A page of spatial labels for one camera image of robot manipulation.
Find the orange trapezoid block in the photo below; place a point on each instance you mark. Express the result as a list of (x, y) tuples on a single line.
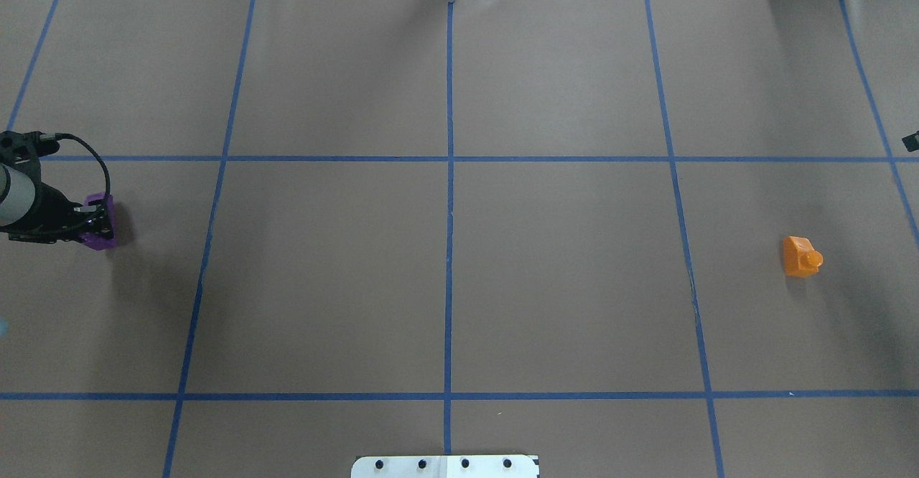
[(800, 258)]

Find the white metal base plate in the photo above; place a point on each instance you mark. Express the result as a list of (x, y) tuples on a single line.
[(480, 465)]

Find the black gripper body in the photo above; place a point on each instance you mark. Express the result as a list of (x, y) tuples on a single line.
[(52, 209)]

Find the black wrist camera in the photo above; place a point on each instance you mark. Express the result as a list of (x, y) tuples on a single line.
[(22, 151)]

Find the purple trapezoid block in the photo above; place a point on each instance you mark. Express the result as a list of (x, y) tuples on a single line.
[(98, 234)]

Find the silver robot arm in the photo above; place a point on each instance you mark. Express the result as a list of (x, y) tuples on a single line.
[(19, 200)]

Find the brown paper table cover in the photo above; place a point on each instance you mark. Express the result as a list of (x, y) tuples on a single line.
[(353, 228)]

